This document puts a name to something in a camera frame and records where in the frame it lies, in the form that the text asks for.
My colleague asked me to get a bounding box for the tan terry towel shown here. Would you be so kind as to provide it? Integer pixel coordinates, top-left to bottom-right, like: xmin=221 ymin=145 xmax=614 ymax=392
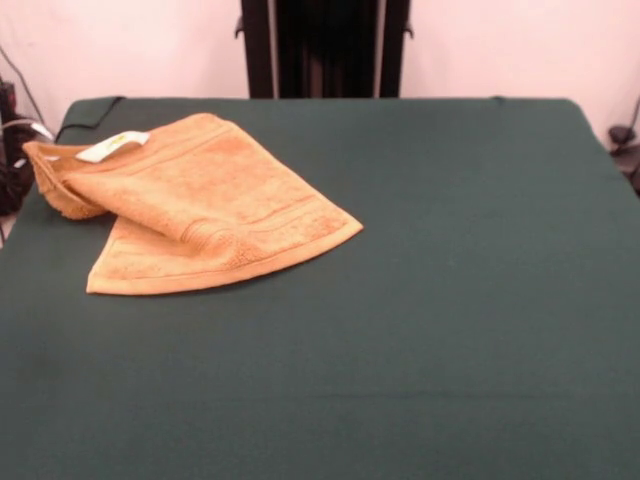
xmin=22 ymin=112 xmax=365 ymax=296

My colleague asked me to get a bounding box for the dark green table cloth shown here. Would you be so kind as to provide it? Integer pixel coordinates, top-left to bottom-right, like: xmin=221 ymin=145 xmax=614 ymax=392
xmin=0 ymin=95 xmax=640 ymax=480

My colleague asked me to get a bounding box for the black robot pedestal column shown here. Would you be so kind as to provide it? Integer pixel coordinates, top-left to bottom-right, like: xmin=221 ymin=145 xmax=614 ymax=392
xmin=234 ymin=0 xmax=416 ymax=100

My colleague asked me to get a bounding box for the black cable heap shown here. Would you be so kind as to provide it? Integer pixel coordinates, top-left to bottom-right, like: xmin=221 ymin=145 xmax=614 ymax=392
xmin=0 ymin=117 xmax=56 ymax=217

